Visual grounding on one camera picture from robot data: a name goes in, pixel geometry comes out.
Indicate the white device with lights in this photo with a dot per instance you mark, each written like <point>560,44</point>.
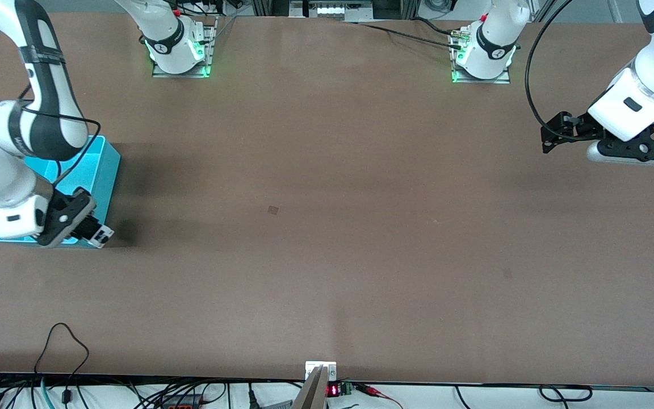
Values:
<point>332,9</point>

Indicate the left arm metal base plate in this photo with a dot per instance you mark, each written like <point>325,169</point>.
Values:
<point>500,79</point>

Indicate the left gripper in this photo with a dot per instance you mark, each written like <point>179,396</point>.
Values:
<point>586,127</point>

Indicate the white mounting plate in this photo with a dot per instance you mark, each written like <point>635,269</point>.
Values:
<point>330,366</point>

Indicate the red clip lead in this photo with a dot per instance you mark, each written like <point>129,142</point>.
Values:
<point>375,391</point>

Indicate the cyan plastic bin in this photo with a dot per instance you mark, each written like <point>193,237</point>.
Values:
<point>103,170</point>

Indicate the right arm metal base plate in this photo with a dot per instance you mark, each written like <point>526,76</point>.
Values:
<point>209,45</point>

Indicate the green terminal block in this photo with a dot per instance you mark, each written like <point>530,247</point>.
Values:
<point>347,388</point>

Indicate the black power plug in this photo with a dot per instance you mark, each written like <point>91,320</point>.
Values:
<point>252,397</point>

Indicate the white toy jeep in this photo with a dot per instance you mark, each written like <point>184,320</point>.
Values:
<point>103,234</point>

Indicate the red digit display module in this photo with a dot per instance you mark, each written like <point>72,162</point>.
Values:
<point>332,390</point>

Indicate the grey metal bar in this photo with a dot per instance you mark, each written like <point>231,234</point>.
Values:
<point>313,392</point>

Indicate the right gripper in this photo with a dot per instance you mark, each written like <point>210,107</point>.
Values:
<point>85,226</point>

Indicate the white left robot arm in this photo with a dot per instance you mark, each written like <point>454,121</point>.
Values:
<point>494,34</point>

